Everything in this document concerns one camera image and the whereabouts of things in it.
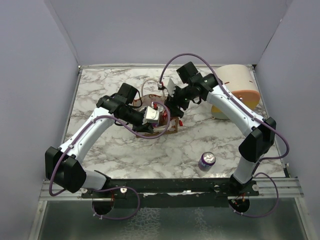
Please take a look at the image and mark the red cola can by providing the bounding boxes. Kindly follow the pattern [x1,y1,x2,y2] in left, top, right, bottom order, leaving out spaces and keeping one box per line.
[159,111,169,126]

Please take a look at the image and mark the canvas bag with rope handles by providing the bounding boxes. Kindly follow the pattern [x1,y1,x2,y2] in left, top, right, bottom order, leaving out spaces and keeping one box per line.
[132,78,168,137]

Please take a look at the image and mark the purple can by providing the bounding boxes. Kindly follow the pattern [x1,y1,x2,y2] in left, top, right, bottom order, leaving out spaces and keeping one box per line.
[198,151,216,172]

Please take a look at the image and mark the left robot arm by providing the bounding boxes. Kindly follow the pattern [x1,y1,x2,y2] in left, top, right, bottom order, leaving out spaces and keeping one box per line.
[45,83,154,197]

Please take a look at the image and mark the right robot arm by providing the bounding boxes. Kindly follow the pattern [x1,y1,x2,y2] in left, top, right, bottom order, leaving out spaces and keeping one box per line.
[160,62,276,193]

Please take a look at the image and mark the cream and orange bread box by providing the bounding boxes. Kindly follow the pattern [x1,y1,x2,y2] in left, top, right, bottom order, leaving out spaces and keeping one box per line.
[215,64,261,110]

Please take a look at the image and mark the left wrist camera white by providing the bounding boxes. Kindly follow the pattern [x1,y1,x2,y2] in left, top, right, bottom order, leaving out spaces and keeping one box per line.
[143,106,160,124]

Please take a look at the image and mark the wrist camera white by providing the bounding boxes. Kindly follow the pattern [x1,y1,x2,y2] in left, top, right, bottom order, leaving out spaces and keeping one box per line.
[143,106,160,124]
[157,77,177,97]

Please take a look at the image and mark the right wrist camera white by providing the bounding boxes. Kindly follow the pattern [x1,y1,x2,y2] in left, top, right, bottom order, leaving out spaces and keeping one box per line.
[157,77,177,97]

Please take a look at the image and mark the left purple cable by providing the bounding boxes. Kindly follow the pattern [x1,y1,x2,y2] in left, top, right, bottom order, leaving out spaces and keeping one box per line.
[48,101,172,221]

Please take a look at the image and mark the purple cable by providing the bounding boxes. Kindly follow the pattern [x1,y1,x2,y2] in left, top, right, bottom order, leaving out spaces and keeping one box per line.
[158,53,291,218]
[48,101,172,221]

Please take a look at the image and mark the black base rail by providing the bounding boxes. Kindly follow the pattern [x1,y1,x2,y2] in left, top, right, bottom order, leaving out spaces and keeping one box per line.
[81,178,259,208]

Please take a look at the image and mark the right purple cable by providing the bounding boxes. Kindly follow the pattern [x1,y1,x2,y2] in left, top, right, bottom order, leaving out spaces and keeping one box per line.
[158,53,291,218]

